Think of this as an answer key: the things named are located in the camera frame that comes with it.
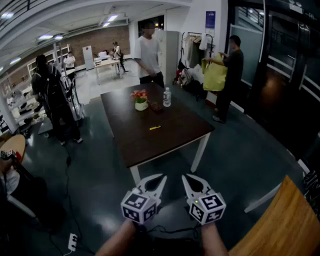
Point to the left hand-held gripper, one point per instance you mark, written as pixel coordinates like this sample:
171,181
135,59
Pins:
138,207

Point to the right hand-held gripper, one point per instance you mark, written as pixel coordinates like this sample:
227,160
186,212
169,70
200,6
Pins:
207,207

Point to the person's right forearm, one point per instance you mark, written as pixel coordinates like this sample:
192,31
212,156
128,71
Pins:
213,240

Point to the person's left forearm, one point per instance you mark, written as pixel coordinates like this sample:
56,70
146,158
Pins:
115,240

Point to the dark brown table white legs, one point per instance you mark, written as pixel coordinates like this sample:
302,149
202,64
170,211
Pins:
140,145

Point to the person's dark clothing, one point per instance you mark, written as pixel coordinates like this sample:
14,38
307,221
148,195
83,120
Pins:
165,247

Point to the white pot with orange flowers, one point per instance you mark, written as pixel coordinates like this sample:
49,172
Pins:
141,105

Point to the clear plastic water bottle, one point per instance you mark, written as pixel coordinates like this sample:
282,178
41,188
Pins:
167,98

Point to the red and white bag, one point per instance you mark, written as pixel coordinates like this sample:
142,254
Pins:
211,98

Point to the white power strip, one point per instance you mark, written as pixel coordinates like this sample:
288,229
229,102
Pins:
72,242

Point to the black bag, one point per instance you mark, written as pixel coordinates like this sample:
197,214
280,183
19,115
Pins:
195,87

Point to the metal stepladder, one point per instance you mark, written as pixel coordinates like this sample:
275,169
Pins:
77,110

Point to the white and red backpack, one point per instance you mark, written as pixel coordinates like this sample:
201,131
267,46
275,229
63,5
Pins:
185,77

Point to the yellow fabric bag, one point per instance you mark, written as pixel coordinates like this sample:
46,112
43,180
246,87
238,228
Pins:
215,77

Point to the black white patterned cloth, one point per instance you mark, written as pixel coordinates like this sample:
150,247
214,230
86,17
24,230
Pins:
312,187

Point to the light wooden desk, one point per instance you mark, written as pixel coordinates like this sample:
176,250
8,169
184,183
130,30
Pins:
107,63

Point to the black framed glass doors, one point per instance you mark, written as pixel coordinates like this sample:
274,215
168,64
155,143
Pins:
282,87

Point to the beige hanging garment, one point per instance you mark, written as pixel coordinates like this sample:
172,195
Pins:
193,52

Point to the grey metal lockers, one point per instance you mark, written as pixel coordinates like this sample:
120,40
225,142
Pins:
171,50

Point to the black backpack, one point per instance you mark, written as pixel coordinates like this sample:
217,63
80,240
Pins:
53,87

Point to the white printer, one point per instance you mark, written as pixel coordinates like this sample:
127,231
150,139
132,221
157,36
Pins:
103,54

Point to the frosted glass partition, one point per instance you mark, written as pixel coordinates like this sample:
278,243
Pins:
246,55

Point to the round wooden table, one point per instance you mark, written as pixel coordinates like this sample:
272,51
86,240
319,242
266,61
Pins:
13,146

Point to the black coat rack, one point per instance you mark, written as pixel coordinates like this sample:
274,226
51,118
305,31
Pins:
213,46

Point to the white fridge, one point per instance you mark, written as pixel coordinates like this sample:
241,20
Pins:
88,58

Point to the white hanging garment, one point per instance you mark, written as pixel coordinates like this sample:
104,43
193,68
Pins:
203,42

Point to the white storage rack with items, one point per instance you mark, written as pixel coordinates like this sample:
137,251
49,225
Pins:
22,100

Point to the dark window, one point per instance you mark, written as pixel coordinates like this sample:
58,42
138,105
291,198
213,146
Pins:
158,23

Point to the white shelving unit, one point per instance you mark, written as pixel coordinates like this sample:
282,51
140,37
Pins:
62,48

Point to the ceiling light panel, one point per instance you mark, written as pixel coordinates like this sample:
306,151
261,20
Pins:
112,18
45,37
106,24
58,37
15,60

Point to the blue wall poster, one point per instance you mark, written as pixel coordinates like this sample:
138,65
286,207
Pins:
210,19

